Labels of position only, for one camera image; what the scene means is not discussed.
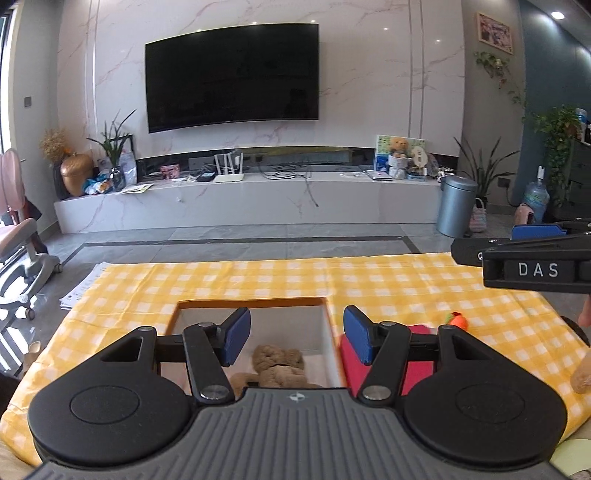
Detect dried flower bunch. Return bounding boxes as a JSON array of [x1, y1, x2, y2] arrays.
[[39, 128, 71, 163]]

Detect hanging vine plant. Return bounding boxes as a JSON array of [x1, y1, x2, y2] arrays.
[[474, 51, 528, 106]]

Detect grey metal trash can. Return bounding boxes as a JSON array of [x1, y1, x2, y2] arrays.
[[436, 174, 479, 239]]

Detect pink stool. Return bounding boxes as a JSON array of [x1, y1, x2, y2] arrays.
[[513, 203, 537, 227]]

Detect dark cabinet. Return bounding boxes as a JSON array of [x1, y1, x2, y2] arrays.
[[558, 137, 591, 223]]

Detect long-leaf potted plant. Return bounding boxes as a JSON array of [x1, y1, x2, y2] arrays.
[[454, 136, 520, 209]]

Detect gold vase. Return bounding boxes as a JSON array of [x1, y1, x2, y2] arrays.
[[59, 152, 96, 198]]

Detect bushy green cabinet plant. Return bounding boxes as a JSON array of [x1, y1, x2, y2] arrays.
[[530, 104, 583, 204]]

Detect white marble tv console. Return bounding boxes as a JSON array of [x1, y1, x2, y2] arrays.
[[53, 168, 445, 234]]

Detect framed wall photo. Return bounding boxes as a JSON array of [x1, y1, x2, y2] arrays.
[[476, 12, 515, 55]]

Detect white printed bag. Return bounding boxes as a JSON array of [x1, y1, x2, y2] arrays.
[[117, 151, 138, 186]]

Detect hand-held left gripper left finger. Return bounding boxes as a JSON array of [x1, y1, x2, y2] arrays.
[[100, 307, 253, 406]]

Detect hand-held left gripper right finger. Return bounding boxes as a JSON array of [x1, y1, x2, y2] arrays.
[[342, 305, 493, 403]]

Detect orange cardboard box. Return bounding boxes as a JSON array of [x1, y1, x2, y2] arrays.
[[165, 297, 346, 400]]

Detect blue water jug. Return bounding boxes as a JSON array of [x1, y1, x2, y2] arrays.
[[523, 166, 551, 212]]

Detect white router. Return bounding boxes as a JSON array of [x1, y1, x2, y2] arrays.
[[213, 153, 246, 184]]

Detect brown knitted plush toy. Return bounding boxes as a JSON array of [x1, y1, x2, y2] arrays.
[[249, 344, 324, 391]]

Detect black cables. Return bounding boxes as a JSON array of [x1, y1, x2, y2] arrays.
[[257, 167, 314, 180]]

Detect green potted plant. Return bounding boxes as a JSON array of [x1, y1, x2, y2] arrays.
[[87, 109, 138, 163]]

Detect printed picture board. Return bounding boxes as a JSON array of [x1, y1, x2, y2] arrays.
[[374, 134, 427, 177]]

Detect black wall television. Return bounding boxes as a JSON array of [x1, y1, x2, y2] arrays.
[[144, 23, 321, 134]]

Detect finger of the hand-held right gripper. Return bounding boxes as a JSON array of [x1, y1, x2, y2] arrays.
[[450, 220, 591, 267], [478, 233, 591, 292]]

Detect pink woven basket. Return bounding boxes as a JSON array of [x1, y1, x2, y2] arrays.
[[469, 197, 488, 233]]

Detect pink box lid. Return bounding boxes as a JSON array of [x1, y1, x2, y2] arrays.
[[340, 324, 437, 398]]

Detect yellow checked cloth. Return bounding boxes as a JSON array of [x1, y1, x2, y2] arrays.
[[0, 252, 591, 468]]

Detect brown teddy bear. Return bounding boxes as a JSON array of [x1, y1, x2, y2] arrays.
[[387, 136, 413, 181]]

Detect pink desk chair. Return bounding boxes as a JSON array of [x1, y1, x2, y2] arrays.
[[0, 148, 64, 320]]

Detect tan plush toy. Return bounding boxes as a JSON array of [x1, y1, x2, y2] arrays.
[[229, 371, 260, 400]]

